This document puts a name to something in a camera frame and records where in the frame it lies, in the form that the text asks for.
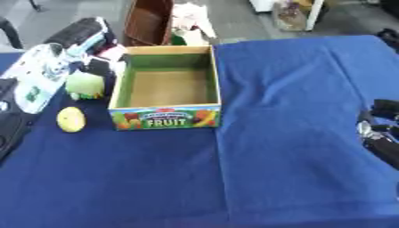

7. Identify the cardboard box with green inside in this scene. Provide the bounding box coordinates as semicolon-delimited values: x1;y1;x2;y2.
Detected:
106;45;224;132

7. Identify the white post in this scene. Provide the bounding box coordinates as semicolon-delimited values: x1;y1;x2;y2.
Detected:
302;0;328;32

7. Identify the tan bag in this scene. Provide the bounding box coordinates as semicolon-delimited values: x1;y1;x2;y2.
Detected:
271;0;309;32

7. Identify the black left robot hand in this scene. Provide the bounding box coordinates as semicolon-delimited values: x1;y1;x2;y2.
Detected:
44;17;128;97

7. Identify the brown open crate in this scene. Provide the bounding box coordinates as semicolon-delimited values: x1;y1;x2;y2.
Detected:
121;0;176;47

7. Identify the black chair leg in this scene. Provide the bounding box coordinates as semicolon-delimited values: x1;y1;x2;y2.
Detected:
0;16;25;50

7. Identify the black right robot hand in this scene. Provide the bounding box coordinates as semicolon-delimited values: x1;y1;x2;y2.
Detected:
355;99;399;170

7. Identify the pale green toy fruit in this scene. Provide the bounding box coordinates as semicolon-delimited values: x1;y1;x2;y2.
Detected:
63;70;106;101

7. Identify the yellow toy lemon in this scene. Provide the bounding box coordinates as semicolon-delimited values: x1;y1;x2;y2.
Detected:
54;106;87;134

